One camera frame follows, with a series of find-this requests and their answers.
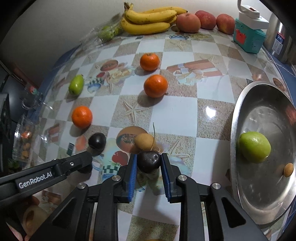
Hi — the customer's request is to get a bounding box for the blue checked tablecloth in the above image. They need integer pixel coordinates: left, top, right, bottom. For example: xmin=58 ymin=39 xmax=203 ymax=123
xmin=262 ymin=46 xmax=295 ymax=104

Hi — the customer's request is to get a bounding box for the tan longan fruit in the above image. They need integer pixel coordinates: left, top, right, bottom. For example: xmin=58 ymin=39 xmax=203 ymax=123
xmin=134 ymin=133 xmax=155 ymax=151

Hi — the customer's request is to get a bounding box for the orange tangerine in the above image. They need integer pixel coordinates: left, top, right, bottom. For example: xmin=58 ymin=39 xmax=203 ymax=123
xmin=71 ymin=106 xmax=93 ymax=129
xmin=140 ymin=53 xmax=160 ymax=71
xmin=144 ymin=74 xmax=169 ymax=98

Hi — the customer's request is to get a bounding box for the plastic bag green fruit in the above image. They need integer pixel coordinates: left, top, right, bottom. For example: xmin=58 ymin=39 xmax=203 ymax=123
xmin=80 ymin=14 xmax=123 ymax=50

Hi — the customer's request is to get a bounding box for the black cherry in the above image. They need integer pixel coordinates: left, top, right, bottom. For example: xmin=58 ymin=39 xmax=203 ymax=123
xmin=88 ymin=133 xmax=106 ymax=152

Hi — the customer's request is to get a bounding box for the peach beside bananas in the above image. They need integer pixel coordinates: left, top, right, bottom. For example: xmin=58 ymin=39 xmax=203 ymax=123
xmin=176 ymin=13 xmax=201 ymax=33

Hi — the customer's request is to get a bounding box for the stainless steel kettle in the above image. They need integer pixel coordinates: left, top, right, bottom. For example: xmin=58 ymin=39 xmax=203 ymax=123
xmin=263 ymin=13 xmax=295 ymax=64

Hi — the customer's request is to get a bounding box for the middle red peach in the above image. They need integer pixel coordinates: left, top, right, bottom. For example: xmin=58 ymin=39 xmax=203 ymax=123
xmin=195 ymin=10 xmax=216 ymax=30

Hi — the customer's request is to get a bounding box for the small green jujube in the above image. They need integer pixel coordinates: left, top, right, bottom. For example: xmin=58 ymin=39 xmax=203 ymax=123
xmin=68 ymin=75 xmax=84 ymax=96

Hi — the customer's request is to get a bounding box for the dark cherry with stem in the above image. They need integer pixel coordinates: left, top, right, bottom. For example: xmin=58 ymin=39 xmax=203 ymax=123
xmin=137 ymin=126 xmax=161 ymax=174

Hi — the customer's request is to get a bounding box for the red peach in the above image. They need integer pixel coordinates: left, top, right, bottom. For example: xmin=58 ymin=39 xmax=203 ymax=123
xmin=216 ymin=14 xmax=235 ymax=35
xmin=195 ymin=10 xmax=216 ymax=30

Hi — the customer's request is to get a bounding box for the round steel tray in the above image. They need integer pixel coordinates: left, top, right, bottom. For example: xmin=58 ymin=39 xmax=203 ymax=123
xmin=230 ymin=81 xmax=295 ymax=227

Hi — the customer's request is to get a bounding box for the teal plastic box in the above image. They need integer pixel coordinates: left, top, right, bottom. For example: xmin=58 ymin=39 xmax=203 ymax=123
xmin=233 ymin=19 xmax=266 ymax=54

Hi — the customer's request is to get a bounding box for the yellow banana bunch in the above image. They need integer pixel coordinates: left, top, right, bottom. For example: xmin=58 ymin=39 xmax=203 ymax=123
xmin=120 ymin=2 xmax=188 ymax=35

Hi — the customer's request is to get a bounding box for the white power strip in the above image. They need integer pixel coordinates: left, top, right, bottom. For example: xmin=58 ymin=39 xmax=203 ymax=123
xmin=237 ymin=0 xmax=269 ymax=30

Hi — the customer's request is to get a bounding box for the right red peach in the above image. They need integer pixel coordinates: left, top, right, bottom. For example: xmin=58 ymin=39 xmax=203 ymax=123
xmin=216 ymin=14 xmax=235 ymax=35

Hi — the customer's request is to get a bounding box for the large green jujube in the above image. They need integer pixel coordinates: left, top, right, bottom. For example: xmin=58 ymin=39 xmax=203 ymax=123
xmin=238 ymin=132 xmax=271 ymax=163

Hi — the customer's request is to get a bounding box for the small tan longan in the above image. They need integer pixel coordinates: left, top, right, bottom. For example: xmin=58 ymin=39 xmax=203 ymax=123
xmin=283 ymin=163 xmax=294 ymax=178

